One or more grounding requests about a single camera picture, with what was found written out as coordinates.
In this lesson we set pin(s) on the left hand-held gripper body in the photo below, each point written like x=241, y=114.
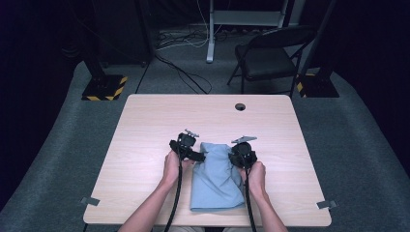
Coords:
x=187, y=141

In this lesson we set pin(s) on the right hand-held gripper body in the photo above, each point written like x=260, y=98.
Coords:
x=245, y=153

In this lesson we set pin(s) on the light blue printed t-shirt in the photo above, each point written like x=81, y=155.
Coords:
x=216, y=180

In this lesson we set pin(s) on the person's left hand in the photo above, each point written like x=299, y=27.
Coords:
x=172, y=169

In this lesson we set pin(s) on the person's right hand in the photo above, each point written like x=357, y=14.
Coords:
x=256, y=179

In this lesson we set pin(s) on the black folding chair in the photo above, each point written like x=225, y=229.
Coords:
x=267, y=61

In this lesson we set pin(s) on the black stand with striped base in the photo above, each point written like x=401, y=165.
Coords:
x=317, y=83
x=103, y=85

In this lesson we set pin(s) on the white metal stand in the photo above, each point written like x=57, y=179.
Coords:
x=211, y=35

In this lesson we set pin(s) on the dark cabinet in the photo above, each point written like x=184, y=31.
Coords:
x=125, y=29

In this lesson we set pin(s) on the grey table edge bracket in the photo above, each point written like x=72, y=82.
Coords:
x=327, y=204
x=90, y=201

